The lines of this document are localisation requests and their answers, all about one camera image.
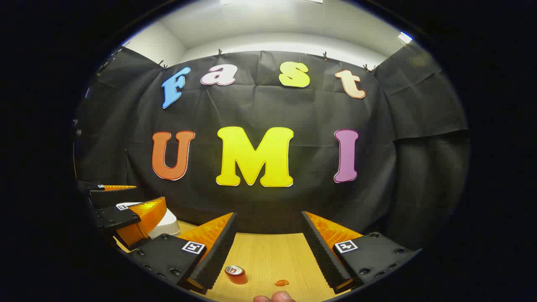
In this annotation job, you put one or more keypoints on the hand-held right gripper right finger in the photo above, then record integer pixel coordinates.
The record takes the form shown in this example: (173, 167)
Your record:
(321, 251)

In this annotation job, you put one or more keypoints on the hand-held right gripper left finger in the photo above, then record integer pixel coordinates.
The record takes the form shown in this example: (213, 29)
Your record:
(218, 256)

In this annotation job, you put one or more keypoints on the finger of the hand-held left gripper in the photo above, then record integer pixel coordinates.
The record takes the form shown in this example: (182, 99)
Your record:
(113, 216)
(113, 198)

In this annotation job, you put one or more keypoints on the red pop can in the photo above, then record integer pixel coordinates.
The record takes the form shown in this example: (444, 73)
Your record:
(237, 276)

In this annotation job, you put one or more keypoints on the orange paper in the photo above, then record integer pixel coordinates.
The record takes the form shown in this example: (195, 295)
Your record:
(282, 283)

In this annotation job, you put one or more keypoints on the white desktop garbage bin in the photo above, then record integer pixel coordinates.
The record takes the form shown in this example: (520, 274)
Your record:
(170, 224)

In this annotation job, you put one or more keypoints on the wooden desktop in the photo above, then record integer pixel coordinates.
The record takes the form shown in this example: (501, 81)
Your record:
(272, 260)

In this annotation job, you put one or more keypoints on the black backdrop cloth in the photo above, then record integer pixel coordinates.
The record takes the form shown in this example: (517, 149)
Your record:
(293, 109)

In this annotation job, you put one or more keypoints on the white ceiling light panel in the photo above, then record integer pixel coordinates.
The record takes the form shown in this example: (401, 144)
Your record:
(251, 1)
(405, 37)

